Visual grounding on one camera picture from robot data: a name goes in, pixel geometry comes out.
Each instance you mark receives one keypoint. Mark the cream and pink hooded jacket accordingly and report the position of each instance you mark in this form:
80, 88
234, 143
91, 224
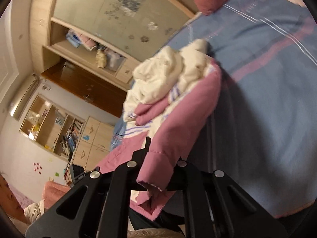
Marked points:
173, 94

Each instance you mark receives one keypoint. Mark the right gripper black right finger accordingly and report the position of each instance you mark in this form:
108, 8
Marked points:
216, 206

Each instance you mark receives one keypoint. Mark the pink fuzzy cloth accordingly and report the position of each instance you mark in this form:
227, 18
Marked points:
52, 192

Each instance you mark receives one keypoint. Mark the wooden bookshelf with books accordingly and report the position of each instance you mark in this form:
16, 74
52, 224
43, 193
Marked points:
53, 128

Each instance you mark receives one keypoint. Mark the light wood wardrobe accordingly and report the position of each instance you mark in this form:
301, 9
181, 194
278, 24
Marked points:
135, 29

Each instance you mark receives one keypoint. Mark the folded clothes on shelf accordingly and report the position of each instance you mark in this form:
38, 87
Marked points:
78, 39

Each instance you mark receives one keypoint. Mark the yellow knitted cloth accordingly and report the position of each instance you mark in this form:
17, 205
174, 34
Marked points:
101, 60

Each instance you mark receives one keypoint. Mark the blue striped bed sheet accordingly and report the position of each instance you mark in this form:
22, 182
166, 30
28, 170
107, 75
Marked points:
262, 132

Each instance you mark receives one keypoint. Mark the clear plastic storage box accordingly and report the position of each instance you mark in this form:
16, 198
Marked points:
114, 60

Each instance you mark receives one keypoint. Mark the brown wooden door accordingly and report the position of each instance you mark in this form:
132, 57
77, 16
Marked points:
87, 86

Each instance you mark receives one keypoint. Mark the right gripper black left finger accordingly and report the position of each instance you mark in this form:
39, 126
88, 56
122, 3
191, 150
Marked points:
96, 206

